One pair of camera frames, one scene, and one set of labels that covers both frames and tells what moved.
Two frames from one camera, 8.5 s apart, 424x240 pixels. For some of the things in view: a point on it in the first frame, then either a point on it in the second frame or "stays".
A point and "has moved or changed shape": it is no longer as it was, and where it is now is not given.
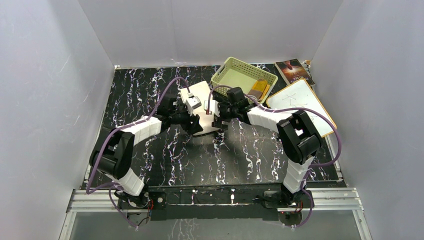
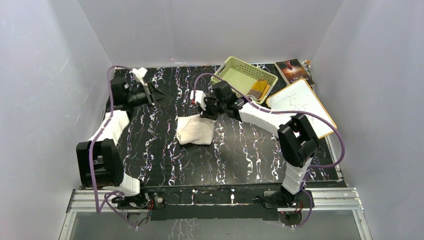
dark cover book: [292, 71] stays
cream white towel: [201, 90] has moved or changed shape
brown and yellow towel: [260, 89] stays
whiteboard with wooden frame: [300, 95] stays
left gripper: [194, 127] -> [154, 96]
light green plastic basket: [255, 82] stays
